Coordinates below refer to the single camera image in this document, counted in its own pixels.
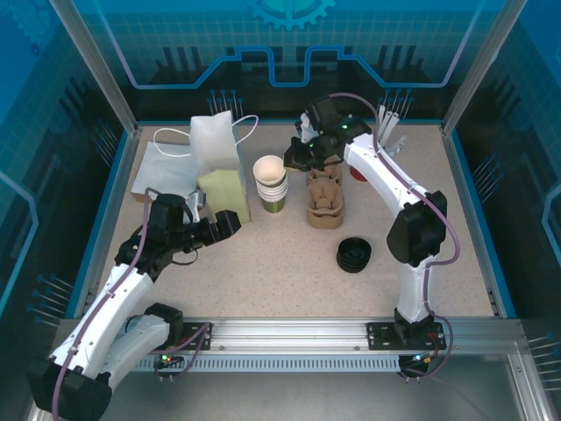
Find slotted grey cable duct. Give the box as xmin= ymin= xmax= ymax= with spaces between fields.
xmin=120 ymin=353 xmax=407 ymax=374

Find green paper bag white handles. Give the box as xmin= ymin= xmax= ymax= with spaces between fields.
xmin=153 ymin=111 xmax=259 ymax=225

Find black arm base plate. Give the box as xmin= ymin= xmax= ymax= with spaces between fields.
xmin=366 ymin=322 xmax=448 ymax=352
xmin=177 ymin=322 xmax=215 ymax=352

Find white napkin stack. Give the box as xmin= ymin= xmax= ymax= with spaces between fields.
xmin=130 ymin=139 xmax=202 ymax=205

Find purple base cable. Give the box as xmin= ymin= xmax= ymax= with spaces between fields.
xmin=148 ymin=325 xmax=212 ymax=382

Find stack of paper cups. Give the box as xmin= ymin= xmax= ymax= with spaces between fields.
xmin=256 ymin=177 xmax=290 ymax=215

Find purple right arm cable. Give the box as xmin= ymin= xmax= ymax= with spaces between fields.
xmin=326 ymin=92 xmax=462 ymax=382

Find control board with LEDs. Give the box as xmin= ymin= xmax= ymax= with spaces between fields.
xmin=401 ymin=353 xmax=433 ymax=374
xmin=155 ymin=353 xmax=185 ymax=369

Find stack of black cup lids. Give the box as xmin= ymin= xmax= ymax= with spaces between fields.
xmin=336 ymin=236 xmax=373 ymax=274

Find aluminium mounting rail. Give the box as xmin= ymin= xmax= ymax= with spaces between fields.
xmin=56 ymin=316 xmax=527 ymax=355

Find aluminium frame post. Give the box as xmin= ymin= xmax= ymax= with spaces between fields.
xmin=48 ymin=0 xmax=144 ymax=135
xmin=441 ymin=0 xmax=528 ymax=135

